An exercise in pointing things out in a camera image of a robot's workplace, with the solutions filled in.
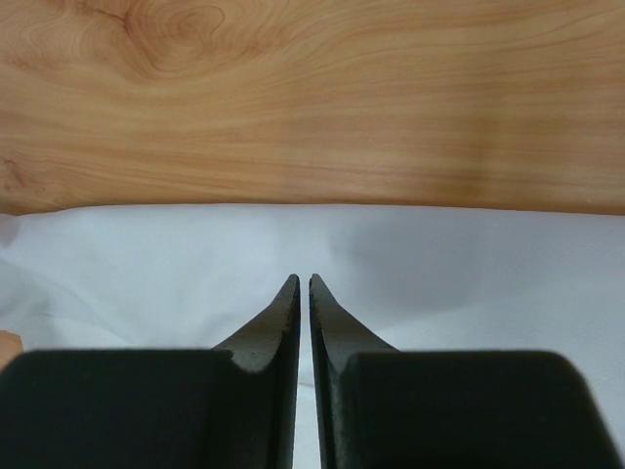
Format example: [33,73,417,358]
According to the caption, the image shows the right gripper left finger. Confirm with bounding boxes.
[1,276,300,468]

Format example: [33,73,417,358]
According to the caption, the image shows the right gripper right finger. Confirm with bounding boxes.
[309,276,623,468]

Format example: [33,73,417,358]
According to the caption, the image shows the white t-shirt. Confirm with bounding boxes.
[1,205,624,468]

